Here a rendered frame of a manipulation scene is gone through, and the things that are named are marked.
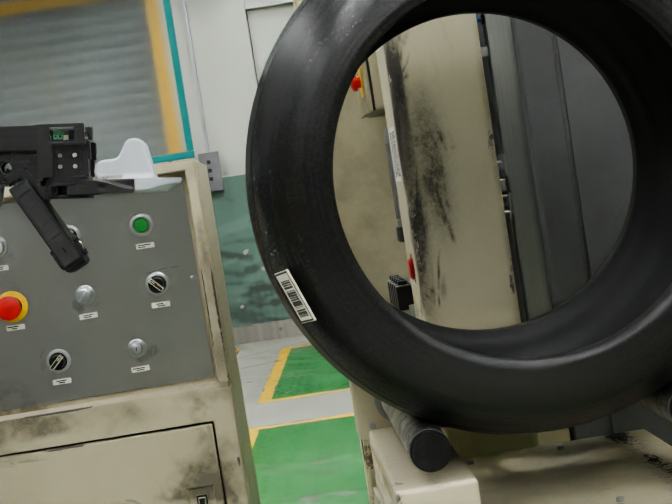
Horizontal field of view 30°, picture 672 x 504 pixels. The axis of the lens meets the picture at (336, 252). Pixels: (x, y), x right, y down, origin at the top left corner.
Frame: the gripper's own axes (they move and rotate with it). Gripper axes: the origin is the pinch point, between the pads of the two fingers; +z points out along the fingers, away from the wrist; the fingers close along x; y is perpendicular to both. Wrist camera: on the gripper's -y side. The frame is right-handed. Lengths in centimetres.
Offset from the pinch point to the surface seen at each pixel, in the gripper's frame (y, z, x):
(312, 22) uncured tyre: 16.3, 16.0, -10.1
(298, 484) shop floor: -119, 19, 372
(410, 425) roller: -27.0, 25.4, -4.3
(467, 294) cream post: -15.4, 37.0, 26.6
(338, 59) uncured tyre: 12.2, 18.4, -12.3
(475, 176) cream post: 0.4, 38.5, 26.6
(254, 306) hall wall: -91, -4, 909
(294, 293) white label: -11.5, 13.2, -11.2
